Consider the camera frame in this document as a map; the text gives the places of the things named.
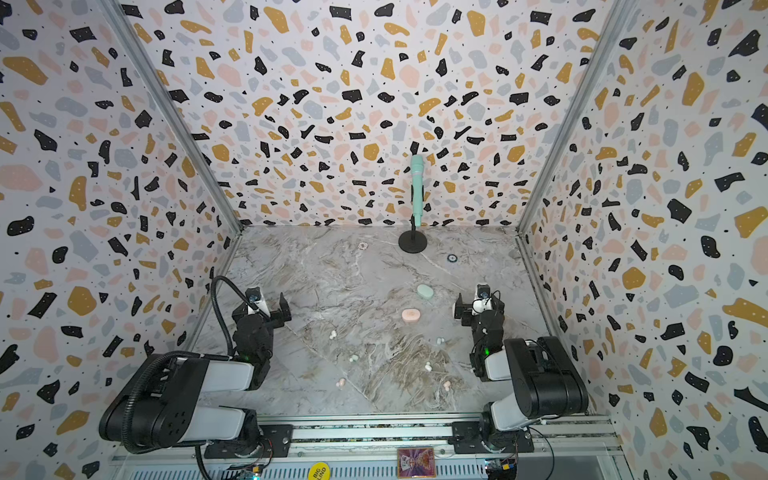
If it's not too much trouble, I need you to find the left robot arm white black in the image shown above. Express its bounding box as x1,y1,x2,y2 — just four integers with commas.
98,288,292,458

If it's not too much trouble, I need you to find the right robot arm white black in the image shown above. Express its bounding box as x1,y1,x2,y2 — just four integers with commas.
449,284,589,455

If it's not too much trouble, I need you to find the yellow round sticker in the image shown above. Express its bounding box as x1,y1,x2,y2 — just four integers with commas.
307,462,331,480

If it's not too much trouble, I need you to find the black corrugated cable hose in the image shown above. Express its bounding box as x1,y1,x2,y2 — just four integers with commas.
119,275,271,454

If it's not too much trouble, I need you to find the pink square tag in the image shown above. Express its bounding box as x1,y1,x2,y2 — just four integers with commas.
396,447,437,479

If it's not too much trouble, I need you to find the pink white earbud case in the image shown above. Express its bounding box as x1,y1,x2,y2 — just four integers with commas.
401,308,421,323

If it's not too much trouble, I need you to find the black microphone stand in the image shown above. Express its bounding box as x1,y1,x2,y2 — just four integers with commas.
398,200,428,254

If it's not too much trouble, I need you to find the mint green earbud case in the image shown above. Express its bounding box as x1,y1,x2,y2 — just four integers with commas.
417,284,434,299

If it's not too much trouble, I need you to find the mint green microphone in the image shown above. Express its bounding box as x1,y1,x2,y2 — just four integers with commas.
410,155,425,228

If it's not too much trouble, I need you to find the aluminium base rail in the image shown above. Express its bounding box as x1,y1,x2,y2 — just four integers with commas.
105,413,632,479

